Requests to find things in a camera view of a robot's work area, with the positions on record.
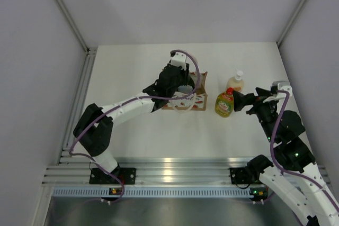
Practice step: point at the left aluminium frame post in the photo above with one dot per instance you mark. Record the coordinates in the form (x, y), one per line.
(72, 25)

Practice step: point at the slotted grey cable duct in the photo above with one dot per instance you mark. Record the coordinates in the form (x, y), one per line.
(153, 192)

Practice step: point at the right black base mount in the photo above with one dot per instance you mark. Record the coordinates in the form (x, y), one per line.
(240, 176)

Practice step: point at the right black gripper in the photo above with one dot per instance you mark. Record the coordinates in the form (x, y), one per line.
(240, 100)

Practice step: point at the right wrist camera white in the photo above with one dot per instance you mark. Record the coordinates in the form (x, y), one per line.
(281, 89)

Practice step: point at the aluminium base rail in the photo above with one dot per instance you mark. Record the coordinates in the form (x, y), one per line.
(151, 171)

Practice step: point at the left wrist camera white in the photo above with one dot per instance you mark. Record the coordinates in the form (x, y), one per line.
(178, 59)

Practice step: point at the right aluminium frame post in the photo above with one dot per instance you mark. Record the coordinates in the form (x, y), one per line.
(291, 21)

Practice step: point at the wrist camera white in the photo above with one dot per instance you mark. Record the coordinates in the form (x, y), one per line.
(178, 59)
(281, 89)

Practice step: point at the yellow dish soap bottle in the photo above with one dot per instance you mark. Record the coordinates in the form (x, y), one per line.
(225, 103)

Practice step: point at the cream pump soap bottle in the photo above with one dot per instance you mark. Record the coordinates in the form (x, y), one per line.
(236, 82)

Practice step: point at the watermelon print canvas bag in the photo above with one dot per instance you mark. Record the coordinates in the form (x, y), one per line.
(196, 101)

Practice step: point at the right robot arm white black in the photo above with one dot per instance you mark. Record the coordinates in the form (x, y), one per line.
(291, 172)

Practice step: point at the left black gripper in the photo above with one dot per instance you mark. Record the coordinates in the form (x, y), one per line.
(185, 73)

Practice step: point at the aluminium frame post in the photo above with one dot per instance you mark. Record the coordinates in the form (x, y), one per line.
(291, 21)
(72, 25)

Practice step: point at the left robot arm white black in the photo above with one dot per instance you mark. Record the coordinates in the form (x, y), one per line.
(96, 124)

